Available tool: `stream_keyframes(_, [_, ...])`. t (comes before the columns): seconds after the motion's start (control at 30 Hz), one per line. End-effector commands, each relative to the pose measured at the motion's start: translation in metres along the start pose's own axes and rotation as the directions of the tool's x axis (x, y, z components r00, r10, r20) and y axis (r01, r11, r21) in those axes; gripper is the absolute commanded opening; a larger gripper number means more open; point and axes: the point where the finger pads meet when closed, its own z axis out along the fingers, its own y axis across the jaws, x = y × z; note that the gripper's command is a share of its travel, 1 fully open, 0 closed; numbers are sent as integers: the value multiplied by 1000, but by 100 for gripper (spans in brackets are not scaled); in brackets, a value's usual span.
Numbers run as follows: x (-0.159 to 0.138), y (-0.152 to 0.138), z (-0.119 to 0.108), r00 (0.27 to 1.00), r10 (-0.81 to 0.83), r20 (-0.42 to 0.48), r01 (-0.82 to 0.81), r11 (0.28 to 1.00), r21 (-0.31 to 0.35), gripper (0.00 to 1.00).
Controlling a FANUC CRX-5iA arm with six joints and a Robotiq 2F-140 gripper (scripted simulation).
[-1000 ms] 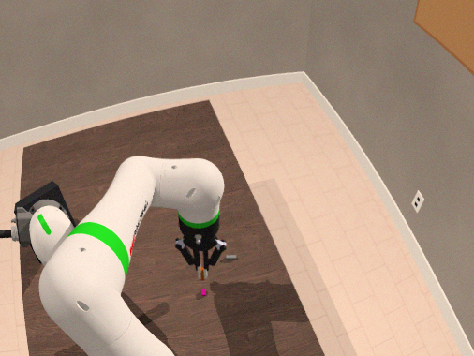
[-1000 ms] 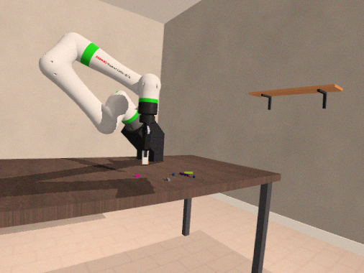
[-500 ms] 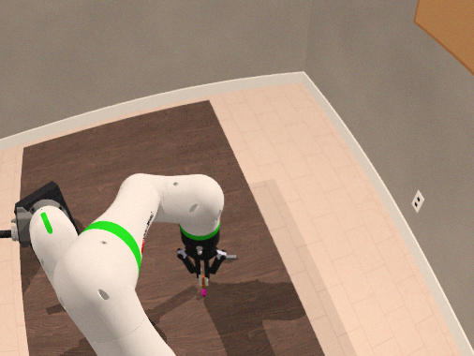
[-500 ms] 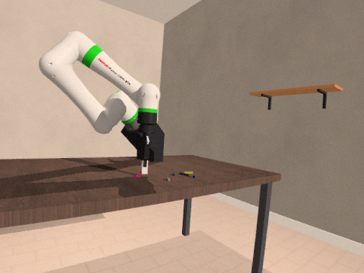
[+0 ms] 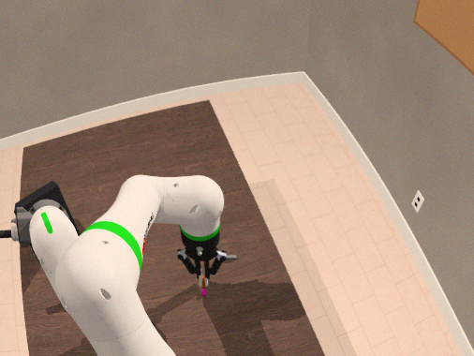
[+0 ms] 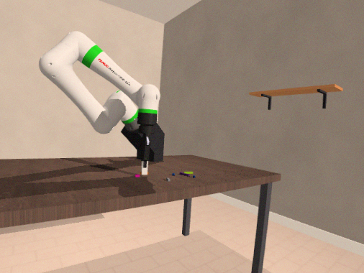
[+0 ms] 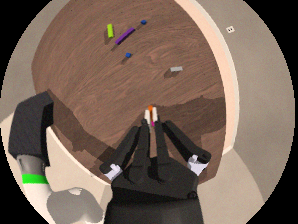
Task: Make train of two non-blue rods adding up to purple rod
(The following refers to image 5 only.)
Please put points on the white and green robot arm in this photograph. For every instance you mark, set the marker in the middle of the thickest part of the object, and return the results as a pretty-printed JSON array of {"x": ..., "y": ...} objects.
[{"x": 98, "y": 273}]

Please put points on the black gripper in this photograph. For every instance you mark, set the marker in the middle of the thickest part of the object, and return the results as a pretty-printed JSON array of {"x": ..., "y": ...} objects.
[{"x": 220, "y": 257}]

